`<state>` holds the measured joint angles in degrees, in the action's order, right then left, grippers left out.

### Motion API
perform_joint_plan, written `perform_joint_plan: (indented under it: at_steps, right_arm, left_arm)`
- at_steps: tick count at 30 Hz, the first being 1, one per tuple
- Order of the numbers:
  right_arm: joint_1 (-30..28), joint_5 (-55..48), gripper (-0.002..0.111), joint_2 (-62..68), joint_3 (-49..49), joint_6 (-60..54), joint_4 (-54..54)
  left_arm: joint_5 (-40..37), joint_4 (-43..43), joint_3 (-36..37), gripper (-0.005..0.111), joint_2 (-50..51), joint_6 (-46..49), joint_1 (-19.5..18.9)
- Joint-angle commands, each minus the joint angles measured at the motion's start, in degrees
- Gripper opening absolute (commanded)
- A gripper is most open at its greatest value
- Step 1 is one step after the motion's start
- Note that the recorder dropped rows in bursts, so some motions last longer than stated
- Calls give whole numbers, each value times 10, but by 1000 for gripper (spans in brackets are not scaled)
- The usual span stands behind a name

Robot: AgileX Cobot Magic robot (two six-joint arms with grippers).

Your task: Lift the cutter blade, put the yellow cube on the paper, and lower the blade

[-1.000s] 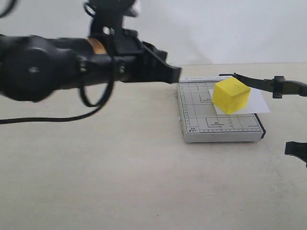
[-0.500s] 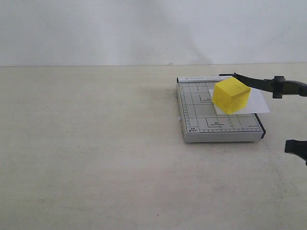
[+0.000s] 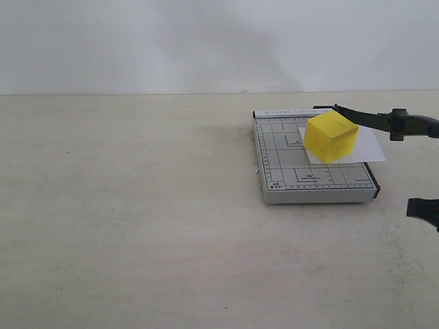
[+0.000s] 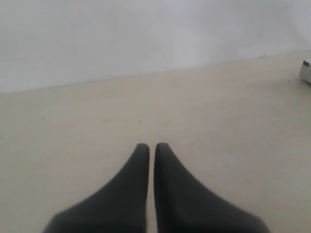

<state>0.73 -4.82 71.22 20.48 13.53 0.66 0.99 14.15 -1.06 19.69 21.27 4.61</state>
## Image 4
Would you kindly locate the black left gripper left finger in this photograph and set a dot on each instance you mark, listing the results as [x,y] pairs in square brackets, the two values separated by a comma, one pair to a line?
[118,207]

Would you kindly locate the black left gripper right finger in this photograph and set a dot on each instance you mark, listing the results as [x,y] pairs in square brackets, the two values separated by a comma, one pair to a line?
[184,205]

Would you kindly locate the grey metal tray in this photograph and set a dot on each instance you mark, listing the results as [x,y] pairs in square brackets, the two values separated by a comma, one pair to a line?
[305,72]

